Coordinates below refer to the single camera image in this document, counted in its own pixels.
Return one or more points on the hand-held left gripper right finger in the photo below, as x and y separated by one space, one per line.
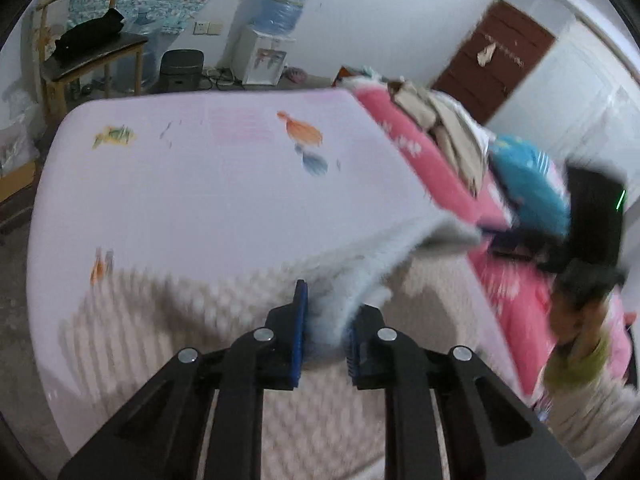
354 355

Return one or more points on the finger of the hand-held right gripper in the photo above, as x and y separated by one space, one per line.
525 257
530 236

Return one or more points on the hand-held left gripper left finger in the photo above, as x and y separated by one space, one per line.
300 335

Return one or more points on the beige white checked coat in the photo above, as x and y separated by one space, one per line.
200 320

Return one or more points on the person's right forearm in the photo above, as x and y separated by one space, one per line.
590 400

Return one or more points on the beige clothes pile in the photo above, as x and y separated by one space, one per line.
460 145

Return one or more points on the person's right hand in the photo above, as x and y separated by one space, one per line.
570 325

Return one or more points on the teal quilt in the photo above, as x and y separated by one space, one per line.
535 185

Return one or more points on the pink floral blanket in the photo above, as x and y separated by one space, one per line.
440 180

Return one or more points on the white wardrobe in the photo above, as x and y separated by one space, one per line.
585 85

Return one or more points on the brown door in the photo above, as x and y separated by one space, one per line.
495 85

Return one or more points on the small beige hanging cloth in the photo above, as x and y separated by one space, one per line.
486 54

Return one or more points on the white water dispenser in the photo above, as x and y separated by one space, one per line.
262 57

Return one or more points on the black round bin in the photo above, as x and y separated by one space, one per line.
181 72

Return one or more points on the clear water jug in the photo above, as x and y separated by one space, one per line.
142 55

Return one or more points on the blue water bottle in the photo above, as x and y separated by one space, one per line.
282 5

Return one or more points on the wooden chair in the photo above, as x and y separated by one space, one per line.
90 65

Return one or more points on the white plastic bags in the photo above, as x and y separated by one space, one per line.
15 135

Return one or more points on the black cloth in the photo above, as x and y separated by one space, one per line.
87 35

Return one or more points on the white wall socket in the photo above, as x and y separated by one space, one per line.
207 28

